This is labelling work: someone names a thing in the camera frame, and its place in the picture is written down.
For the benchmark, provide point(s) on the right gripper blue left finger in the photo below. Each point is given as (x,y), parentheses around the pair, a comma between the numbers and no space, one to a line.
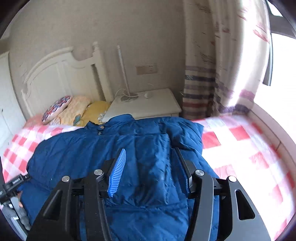
(113,170)

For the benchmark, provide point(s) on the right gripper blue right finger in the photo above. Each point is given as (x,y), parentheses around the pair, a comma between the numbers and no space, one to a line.
(185,172)

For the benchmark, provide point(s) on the blue puffer jacket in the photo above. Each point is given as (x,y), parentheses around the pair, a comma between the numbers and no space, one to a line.
(149,203)

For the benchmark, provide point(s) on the red white checkered bed sheet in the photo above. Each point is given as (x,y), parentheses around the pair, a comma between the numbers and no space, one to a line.
(232,146)

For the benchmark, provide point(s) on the peach yellow pillow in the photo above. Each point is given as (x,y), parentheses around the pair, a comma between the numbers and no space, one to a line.
(73,112)

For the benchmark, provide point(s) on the white bedside table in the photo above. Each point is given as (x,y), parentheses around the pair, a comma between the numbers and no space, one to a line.
(162,103)

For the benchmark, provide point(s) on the white wardrobe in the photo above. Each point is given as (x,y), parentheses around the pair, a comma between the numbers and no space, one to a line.
(12,119)

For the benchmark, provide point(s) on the white slim desk lamp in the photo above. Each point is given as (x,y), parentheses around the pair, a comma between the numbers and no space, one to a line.
(127,95)

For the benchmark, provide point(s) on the colourful patterned cushion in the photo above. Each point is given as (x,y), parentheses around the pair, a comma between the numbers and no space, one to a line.
(55,109)

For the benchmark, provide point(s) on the white wooden headboard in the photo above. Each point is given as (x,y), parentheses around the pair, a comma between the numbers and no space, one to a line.
(59,74)

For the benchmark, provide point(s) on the striped patterned curtain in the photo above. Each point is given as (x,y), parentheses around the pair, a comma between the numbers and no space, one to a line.
(226,56)

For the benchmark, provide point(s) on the wall socket panel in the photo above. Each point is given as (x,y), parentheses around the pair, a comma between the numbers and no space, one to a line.
(147,69)

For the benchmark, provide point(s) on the dark window frame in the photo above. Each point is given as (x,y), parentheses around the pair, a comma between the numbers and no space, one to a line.
(281,64)

